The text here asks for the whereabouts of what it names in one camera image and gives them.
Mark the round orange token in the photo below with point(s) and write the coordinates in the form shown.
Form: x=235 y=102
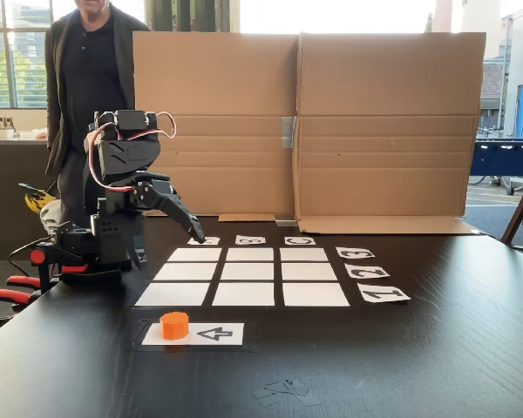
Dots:
x=174 y=325

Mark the white paper grid square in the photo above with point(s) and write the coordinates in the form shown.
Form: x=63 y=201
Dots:
x=194 y=254
x=172 y=294
x=247 y=271
x=309 y=271
x=250 y=254
x=304 y=254
x=316 y=294
x=243 y=294
x=185 y=271

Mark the paper sheet letter A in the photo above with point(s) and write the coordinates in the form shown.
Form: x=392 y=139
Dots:
x=213 y=240

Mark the paper sheet letter B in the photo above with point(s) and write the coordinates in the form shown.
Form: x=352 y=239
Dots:
x=239 y=240

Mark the white plastic bag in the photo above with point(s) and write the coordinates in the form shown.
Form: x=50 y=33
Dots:
x=37 y=132

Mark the person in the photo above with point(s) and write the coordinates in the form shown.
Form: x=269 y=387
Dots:
x=87 y=69

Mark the yellow black flame object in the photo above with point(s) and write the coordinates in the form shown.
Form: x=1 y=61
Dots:
x=37 y=200

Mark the white paper arrow sheet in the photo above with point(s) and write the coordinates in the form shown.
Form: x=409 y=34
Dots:
x=218 y=334

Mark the grey tape strip on table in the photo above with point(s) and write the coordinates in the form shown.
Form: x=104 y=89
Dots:
x=286 y=222

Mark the dark counter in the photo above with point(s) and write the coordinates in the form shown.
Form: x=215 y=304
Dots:
x=8 y=183

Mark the paper sheet letter C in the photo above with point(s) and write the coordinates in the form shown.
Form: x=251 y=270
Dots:
x=289 y=240

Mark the dark bottles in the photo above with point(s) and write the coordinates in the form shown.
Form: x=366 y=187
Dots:
x=4 y=124

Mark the brown cardboard panel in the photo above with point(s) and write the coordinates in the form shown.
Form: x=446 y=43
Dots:
x=226 y=78
x=388 y=78

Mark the grey tape strip on cardboard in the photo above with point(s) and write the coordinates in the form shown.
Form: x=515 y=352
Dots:
x=288 y=130

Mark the paper sheet number 3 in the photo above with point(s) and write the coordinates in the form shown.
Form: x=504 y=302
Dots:
x=342 y=251

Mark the paper sheet number 2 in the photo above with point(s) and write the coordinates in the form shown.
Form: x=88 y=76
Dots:
x=383 y=273

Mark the paper sheet number 1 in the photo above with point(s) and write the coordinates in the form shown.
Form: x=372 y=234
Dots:
x=401 y=296

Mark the bicycle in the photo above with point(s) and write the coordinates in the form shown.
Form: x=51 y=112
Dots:
x=501 y=180

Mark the blue foosball table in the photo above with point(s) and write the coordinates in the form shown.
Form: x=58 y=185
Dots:
x=505 y=157

